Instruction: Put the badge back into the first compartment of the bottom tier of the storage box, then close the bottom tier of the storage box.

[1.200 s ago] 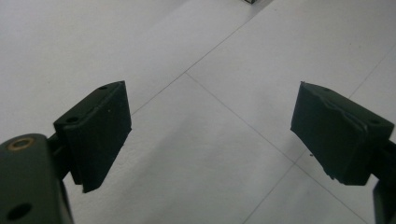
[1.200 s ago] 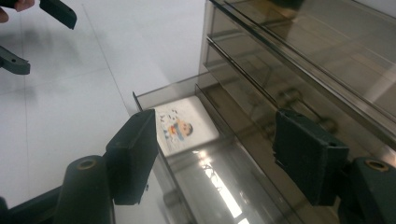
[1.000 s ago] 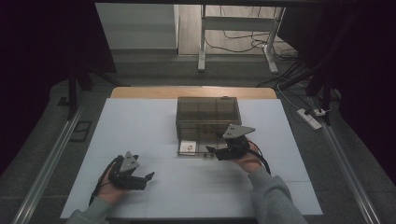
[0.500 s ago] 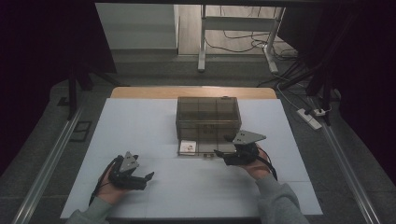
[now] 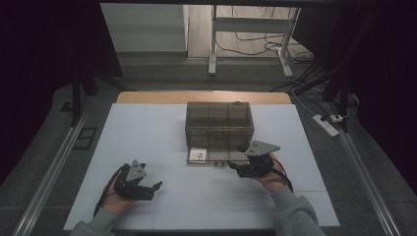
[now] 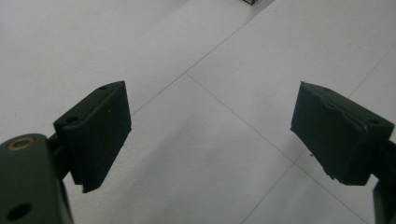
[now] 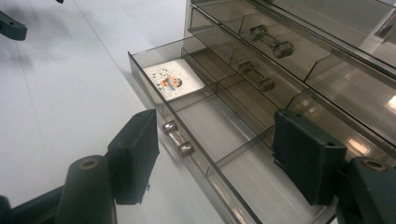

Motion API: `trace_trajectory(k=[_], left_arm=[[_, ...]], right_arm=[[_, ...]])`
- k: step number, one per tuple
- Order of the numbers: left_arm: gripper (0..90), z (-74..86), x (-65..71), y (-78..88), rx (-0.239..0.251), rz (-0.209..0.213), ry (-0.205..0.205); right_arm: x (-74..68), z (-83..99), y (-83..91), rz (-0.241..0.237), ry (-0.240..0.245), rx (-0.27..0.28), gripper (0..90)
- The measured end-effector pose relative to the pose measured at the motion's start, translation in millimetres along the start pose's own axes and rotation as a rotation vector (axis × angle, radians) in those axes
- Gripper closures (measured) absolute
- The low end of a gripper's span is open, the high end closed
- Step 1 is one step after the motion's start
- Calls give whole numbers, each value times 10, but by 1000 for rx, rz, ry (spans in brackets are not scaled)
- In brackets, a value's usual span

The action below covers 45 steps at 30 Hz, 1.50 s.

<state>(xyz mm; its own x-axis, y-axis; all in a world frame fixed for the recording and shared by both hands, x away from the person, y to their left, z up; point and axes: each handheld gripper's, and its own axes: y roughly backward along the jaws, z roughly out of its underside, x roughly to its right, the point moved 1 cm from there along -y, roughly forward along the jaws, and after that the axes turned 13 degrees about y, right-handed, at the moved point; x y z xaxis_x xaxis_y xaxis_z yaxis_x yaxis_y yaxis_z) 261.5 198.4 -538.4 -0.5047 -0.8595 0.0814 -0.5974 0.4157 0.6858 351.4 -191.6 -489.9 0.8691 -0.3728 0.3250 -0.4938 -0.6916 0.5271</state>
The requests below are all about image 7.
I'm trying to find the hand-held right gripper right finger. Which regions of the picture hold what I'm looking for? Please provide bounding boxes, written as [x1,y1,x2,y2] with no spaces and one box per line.
[272,108,348,206]

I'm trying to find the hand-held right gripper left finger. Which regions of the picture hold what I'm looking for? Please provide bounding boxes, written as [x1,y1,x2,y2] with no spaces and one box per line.
[106,108,161,206]

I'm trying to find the transparent brown drawer box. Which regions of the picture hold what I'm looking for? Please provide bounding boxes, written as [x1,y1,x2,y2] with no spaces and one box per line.
[127,0,396,224]

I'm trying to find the transparent brown drawer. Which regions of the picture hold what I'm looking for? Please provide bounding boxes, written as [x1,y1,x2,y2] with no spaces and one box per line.
[127,35,341,224]
[181,36,396,160]
[188,4,396,150]

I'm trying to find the white card with cartoon print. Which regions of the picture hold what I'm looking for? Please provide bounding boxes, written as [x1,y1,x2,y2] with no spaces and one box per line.
[143,58,206,103]

